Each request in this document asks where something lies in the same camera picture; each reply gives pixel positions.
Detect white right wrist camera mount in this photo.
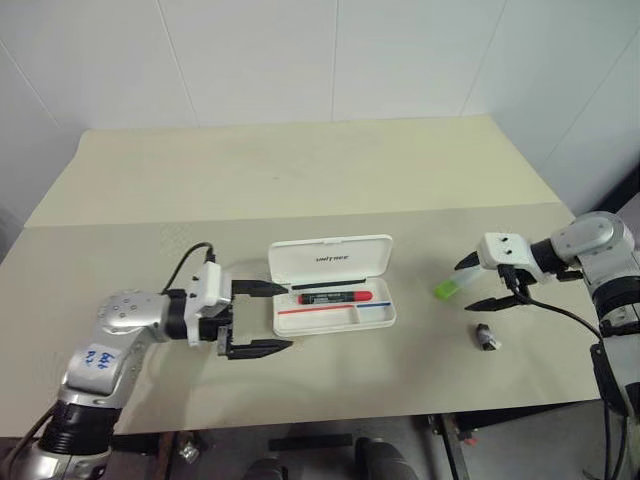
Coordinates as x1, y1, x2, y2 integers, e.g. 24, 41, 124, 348
476, 231, 547, 286

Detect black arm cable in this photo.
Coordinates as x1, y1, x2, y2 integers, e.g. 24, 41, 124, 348
498, 264, 604, 346
161, 242, 217, 296

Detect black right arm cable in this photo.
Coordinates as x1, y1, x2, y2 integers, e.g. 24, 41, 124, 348
498, 264, 604, 346

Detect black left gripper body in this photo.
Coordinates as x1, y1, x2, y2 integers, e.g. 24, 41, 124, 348
198, 298, 238, 359

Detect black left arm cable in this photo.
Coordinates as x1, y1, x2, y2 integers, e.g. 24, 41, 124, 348
161, 242, 217, 296

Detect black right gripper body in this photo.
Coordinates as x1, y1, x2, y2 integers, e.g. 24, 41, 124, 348
496, 263, 539, 301

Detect green capped clear marker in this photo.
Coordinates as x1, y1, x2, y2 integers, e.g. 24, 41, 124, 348
432, 268, 485, 302

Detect red marker with black label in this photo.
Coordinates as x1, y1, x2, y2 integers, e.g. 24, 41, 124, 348
297, 289, 374, 307

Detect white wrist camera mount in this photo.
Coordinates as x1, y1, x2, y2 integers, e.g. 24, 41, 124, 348
476, 231, 547, 286
183, 262, 236, 348

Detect small black clip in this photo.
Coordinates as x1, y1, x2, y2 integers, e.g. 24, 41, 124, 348
473, 323, 502, 352

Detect white plastic pencil case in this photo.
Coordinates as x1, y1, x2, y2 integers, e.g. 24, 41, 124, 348
267, 233, 398, 338

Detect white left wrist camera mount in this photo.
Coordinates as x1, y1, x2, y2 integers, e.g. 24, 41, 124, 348
183, 262, 236, 348

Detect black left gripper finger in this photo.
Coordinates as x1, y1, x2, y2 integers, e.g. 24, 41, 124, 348
230, 280, 290, 300
225, 339, 295, 362

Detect dark rounded shape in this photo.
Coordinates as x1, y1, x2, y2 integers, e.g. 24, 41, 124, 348
354, 436, 416, 480
244, 455, 291, 480

